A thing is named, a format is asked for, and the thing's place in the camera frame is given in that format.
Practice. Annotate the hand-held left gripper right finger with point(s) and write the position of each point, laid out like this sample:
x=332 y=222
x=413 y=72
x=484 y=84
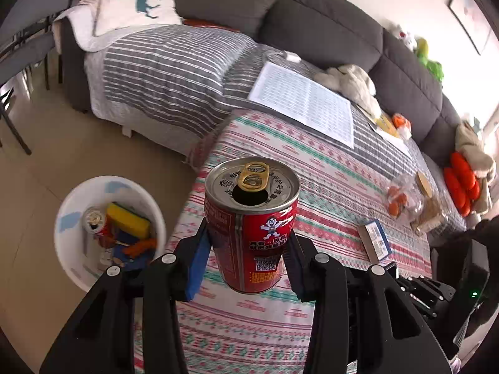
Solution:
x=296 y=276

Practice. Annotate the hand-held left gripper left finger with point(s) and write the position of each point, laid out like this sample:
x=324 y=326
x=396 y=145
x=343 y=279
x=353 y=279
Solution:
x=197 y=268

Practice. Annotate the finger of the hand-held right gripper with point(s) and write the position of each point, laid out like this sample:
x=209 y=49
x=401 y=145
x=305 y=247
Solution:
x=425 y=292

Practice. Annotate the red drink can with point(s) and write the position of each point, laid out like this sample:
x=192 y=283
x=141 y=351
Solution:
x=97 y=228
x=249 y=241

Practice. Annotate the yellow sponge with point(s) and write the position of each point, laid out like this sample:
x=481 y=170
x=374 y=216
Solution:
x=126 y=220

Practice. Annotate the white trash bin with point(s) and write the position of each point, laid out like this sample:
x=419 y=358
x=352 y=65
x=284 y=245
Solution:
x=78 y=198

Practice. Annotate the blue open cardboard box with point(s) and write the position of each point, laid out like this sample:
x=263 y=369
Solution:
x=376 y=237

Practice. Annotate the clear jar of biscuits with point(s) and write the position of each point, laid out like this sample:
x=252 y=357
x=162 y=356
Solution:
x=429 y=214

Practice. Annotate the orange mandarin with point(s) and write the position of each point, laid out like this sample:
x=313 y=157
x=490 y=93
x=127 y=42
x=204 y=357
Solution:
x=395 y=211
x=402 y=201
x=393 y=193

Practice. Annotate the red plush toy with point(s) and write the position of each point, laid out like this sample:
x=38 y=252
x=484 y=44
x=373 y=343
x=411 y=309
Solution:
x=458 y=179

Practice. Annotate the patterned tablecloth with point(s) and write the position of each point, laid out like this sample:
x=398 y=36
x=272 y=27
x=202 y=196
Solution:
x=312 y=156

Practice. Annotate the beige plush toy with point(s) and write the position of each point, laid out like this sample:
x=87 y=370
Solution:
x=471 y=144

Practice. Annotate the white paper strip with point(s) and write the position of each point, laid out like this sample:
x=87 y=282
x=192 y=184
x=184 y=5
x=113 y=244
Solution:
x=397 y=146

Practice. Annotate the yellow book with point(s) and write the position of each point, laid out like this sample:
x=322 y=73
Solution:
x=386 y=124

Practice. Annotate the white printed paper sheet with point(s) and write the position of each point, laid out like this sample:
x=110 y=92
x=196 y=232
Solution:
x=304 y=101

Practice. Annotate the grey striped blanket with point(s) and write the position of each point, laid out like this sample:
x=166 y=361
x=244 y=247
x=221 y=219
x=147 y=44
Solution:
x=163 y=78

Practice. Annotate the small white packet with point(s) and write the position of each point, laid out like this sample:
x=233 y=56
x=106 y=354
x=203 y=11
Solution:
x=293 y=57

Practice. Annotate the green plush toy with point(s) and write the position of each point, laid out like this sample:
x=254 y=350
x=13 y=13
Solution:
x=427 y=56

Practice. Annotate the small white plush toy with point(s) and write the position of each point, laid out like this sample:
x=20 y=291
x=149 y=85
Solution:
x=405 y=37

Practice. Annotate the grey sofa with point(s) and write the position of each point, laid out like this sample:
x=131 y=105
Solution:
x=312 y=15

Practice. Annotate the white deer pillow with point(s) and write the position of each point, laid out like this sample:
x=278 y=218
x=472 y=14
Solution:
x=117 y=11

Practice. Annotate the grey chair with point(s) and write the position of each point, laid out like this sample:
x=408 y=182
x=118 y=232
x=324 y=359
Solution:
x=23 y=50
x=35 y=0

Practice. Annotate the framed wall picture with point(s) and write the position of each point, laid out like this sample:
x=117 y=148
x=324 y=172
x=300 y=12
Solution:
x=469 y=11

